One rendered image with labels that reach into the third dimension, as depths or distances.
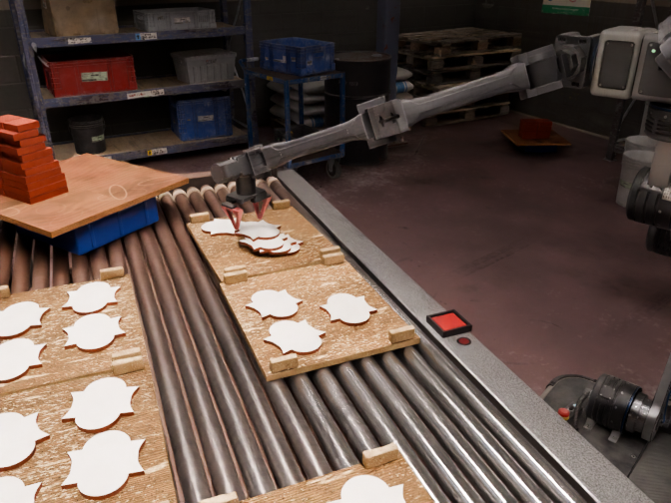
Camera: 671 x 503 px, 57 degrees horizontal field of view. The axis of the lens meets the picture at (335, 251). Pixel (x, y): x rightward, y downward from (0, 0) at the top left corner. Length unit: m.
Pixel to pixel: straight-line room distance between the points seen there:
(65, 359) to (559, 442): 0.98
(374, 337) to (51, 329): 0.72
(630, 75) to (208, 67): 4.50
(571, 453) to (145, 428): 0.74
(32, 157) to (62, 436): 0.97
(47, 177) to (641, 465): 2.01
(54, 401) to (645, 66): 1.45
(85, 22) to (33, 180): 3.63
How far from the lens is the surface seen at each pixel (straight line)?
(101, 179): 2.11
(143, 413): 1.21
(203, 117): 5.80
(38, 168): 1.96
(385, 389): 1.24
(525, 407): 1.26
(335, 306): 1.44
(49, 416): 1.26
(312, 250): 1.73
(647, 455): 2.30
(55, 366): 1.39
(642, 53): 1.64
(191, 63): 5.66
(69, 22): 5.47
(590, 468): 1.17
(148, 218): 1.99
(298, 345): 1.31
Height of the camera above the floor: 1.70
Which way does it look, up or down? 26 degrees down
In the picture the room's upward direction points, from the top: straight up
